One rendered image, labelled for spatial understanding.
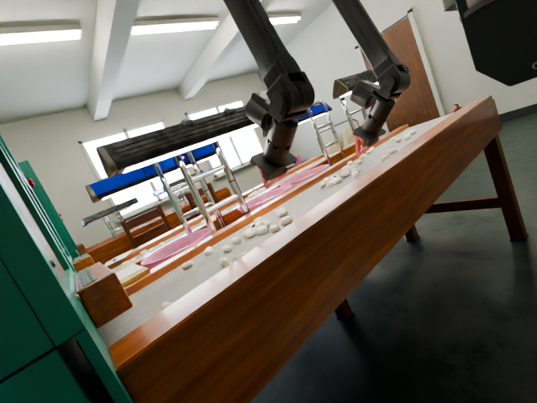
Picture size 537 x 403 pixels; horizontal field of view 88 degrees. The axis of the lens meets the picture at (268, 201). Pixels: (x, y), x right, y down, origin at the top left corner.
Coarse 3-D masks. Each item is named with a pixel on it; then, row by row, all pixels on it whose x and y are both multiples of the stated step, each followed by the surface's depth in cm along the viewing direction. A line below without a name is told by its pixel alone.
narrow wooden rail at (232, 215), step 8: (352, 144) 196; (344, 152) 185; (352, 152) 190; (336, 160) 179; (312, 168) 166; (264, 192) 147; (248, 200) 143; (224, 216) 129; (232, 216) 131; (240, 216) 134; (216, 224) 126; (160, 248) 114; (144, 256) 112; (160, 256) 111; (136, 264) 106
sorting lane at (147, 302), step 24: (432, 120) 159; (384, 144) 148; (360, 168) 111; (312, 192) 105; (336, 192) 89; (264, 216) 101; (264, 240) 72; (216, 264) 70; (144, 288) 76; (168, 288) 67; (192, 288) 60; (144, 312) 59; (120, 336) 52
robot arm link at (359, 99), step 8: (384, 80) 76; (392, 80) 74; (360, 88) 84; (368, 88) 82; (376, 88) 80; (384, 88) 76; (392, 88) 75; (352, 96) 85; (360, 96) 84; (368, 96) 82; (384, 96) 78; (392, 96) 79; (360, 104) 85
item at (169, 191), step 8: (192, 152) 122; (192, 160) 120; (160, 168) 112; (160, 176) 112; (168, 184) 114; (184, 184) 117; (168, 192) 113; (208, 192) 123; (176, 200) 115; (208, 200) 124; (176, 208) 114; (184, 216) 116; (216, 216) 125; (184, 224) 115; (224, 224) 126; (192, 232) 117
